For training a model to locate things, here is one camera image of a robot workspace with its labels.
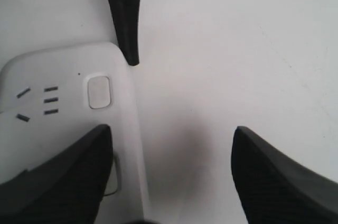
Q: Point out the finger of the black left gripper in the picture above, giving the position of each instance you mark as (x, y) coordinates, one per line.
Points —
(125, 16)

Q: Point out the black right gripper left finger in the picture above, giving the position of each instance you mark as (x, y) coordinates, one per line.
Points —
(66, 189)

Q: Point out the white five-outlet power strip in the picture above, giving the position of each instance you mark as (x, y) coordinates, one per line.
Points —
(51, 98)

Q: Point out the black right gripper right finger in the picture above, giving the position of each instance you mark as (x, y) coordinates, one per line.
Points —
(274, 188)

